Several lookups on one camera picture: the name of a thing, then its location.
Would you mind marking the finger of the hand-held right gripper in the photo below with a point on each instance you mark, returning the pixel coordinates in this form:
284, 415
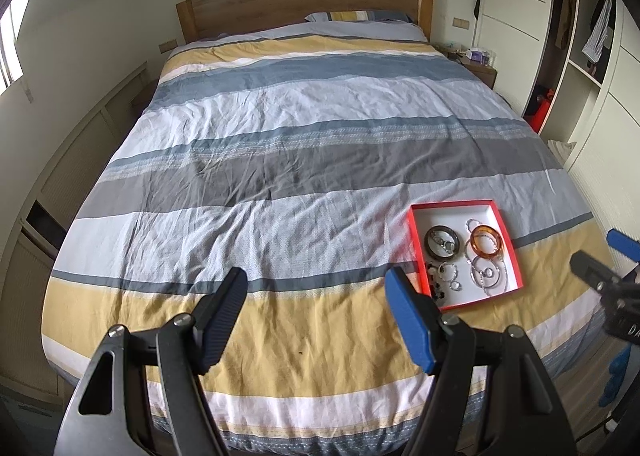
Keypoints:
590, 268
622, 243

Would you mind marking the window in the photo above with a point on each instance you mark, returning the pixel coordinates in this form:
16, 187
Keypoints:
9, 50

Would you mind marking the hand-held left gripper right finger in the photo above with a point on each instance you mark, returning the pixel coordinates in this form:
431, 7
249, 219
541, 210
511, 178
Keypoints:
407, 321

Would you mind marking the red jewelry box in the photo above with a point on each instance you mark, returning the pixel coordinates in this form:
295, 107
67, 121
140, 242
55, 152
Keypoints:
505, 226

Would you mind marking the wall switch plate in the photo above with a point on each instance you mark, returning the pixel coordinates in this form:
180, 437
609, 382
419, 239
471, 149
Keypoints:
460, 23

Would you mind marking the dark brown bangle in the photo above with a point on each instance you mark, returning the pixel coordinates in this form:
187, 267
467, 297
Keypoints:
428, 241

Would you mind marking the brown hanging garment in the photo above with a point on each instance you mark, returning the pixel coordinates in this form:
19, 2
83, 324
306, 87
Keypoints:
565, 10

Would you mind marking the striped hanging shirt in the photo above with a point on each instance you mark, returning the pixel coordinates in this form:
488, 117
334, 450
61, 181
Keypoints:
596, 30

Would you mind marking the wooden nightstand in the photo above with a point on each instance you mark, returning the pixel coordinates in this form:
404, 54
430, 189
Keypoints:
480, 70

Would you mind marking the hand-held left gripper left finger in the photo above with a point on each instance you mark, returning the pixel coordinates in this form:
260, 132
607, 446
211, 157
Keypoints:
220, 326

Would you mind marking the striped pillow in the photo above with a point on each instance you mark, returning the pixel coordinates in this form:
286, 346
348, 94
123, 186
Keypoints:
360, 15

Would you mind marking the white wardrobe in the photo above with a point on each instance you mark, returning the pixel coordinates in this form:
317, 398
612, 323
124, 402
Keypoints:
515, 0

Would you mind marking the thin silver bangle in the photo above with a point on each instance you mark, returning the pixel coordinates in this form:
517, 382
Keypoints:
501, 276

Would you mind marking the amber bangle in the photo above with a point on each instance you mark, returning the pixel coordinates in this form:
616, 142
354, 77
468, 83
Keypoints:
472, 250

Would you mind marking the small purple box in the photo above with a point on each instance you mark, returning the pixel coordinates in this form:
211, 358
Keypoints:
478, 54

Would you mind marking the striped duvet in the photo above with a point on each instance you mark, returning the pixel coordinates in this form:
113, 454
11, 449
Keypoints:
300, 160

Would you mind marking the blue cloth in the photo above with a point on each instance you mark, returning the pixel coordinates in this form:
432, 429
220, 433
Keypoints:
617, 376

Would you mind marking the red container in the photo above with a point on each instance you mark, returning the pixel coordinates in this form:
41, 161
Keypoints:
540, 113

